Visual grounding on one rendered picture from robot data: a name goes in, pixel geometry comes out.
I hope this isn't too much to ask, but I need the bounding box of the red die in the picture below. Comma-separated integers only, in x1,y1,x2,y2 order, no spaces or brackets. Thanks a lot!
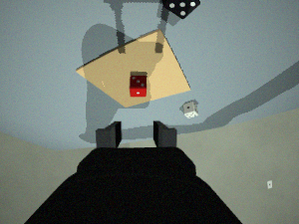
130,76,147,97

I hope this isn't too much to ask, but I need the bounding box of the tan flat mat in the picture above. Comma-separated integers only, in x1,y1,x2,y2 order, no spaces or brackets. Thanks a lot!
76,29,190,108

